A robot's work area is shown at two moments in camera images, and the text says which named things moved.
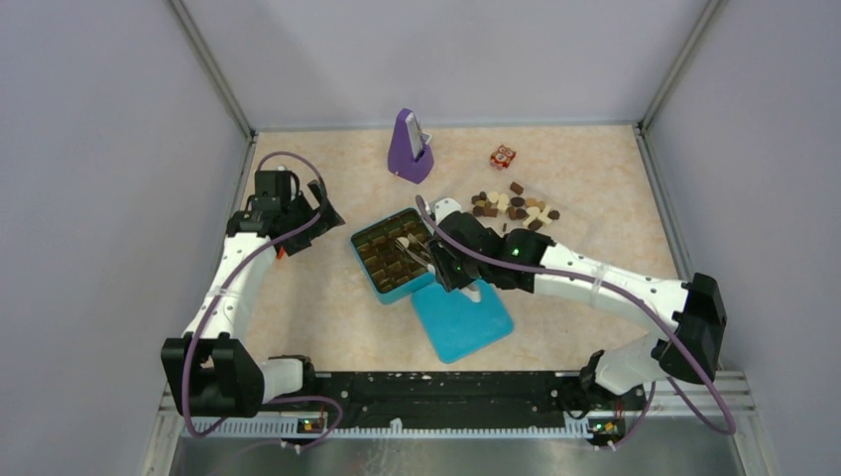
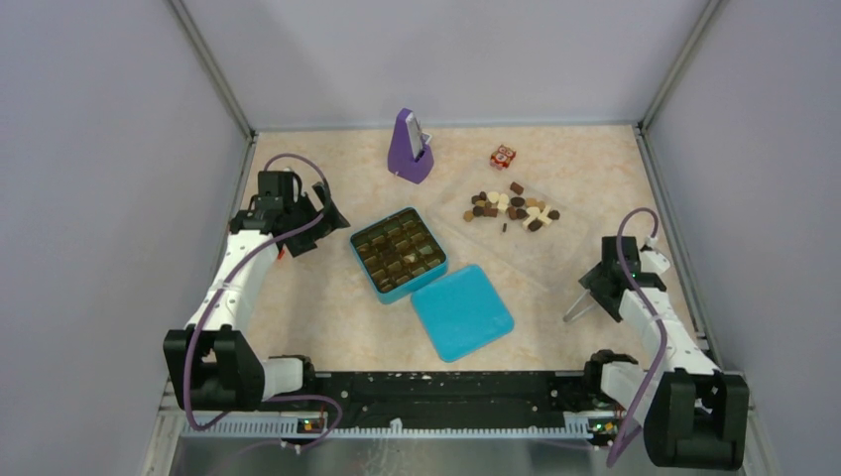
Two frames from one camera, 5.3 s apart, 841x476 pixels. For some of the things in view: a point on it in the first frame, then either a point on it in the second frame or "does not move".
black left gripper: (328, 218) does not move
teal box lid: (458, 326) does not move
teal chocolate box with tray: (394, 255) does not move
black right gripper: (450, 280) -> (592, 281)
